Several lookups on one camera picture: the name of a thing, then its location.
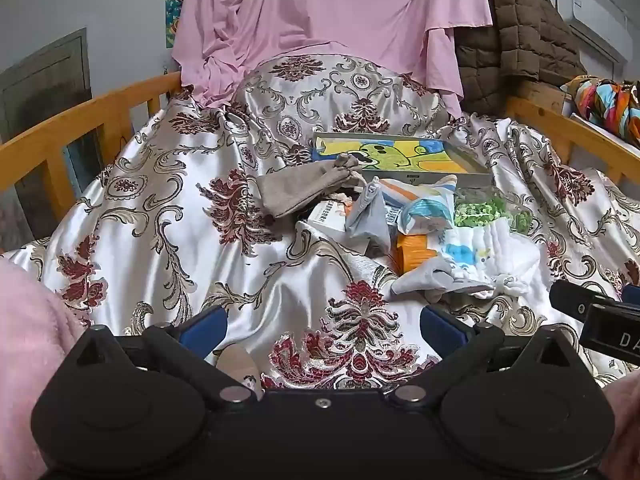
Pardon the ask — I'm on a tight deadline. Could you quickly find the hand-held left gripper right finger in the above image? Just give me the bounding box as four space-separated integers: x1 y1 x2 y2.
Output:
390 305 571 406

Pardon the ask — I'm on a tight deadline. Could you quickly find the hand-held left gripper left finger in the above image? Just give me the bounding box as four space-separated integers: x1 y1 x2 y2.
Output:
75 305 252 406

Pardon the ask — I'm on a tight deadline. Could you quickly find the grey sock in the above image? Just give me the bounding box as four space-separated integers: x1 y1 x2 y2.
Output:
344 180 392 253
389 255 496 303

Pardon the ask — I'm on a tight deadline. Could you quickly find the small white sock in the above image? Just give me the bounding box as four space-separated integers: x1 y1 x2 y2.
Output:
481 272 530 302

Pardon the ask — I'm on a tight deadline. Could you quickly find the orange cylindrical object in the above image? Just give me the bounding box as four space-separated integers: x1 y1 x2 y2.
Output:
395 234 441 277

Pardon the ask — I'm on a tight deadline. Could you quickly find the white printed cloth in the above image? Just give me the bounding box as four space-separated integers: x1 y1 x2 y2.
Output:
440 220 543 286

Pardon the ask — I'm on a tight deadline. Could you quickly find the striped white cloth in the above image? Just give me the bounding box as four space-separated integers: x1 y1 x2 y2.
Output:
377 175 458 236

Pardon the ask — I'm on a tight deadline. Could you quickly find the grey tray with cartoon print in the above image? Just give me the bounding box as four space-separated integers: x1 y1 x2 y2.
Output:
311 131 493 188

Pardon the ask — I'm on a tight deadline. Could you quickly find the taupe drawstring pouch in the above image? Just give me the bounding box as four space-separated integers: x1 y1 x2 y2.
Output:
256 154 368 220

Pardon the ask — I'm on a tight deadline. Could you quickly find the beige sock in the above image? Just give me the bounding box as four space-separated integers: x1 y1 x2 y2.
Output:
215 342 263 401

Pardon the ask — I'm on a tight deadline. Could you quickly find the floral satin blanket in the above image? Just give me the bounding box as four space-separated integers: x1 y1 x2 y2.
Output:
0 55 640 396

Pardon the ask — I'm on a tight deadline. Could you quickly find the white and orange box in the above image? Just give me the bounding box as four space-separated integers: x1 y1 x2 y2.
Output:
306 199 353 241

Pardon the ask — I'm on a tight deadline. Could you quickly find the colourful patterned cloth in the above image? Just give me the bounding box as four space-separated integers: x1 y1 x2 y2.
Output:
565 75 640 148

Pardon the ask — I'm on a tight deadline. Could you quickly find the brown quilted jacket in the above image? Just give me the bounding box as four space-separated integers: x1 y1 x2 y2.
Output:
452 0 588 116

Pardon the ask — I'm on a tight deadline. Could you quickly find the white air conditioner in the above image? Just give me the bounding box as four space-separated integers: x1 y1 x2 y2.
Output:
542 0 640 66

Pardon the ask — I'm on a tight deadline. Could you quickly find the grey cabinet door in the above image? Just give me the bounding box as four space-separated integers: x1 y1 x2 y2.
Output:
0 27 93 251

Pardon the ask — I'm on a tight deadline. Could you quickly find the pink bed sheet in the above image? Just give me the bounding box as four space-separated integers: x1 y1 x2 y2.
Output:
171 0 495 118

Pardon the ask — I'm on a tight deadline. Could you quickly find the blue orange wall poster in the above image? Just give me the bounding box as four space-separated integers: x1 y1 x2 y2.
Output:
165 0 191 51

